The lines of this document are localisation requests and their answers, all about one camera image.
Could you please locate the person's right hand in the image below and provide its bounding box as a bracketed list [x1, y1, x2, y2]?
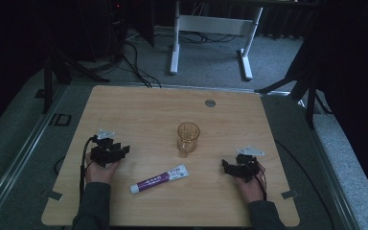
[234, 162, 266, 204]

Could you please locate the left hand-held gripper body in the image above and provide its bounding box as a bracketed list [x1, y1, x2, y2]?
[90, 128, 123, 168]

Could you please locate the person's left hand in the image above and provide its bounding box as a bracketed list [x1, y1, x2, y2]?
[84, 151, 121, 186]

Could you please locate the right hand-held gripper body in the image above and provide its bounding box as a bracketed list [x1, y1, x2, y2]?
[233, 146, 265, 184]

